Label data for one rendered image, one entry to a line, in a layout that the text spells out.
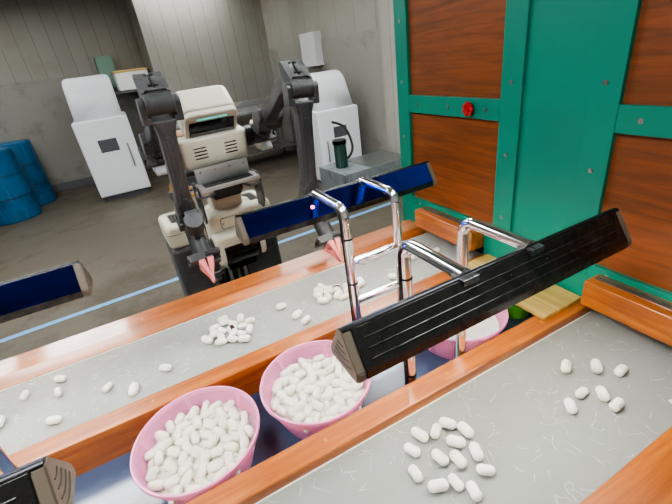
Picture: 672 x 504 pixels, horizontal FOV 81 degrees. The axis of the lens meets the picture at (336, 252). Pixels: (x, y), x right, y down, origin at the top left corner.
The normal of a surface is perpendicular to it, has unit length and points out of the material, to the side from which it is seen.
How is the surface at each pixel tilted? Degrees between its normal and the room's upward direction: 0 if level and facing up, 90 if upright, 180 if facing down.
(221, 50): 90
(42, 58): 90
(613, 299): 90
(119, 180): 90
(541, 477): 0
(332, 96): 71
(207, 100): 42
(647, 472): 0
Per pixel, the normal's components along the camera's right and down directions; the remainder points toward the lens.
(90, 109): 0.40, 0.06
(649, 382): -0.12, -0.88
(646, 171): -0.88, 0.31
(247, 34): 0.51, 0.33
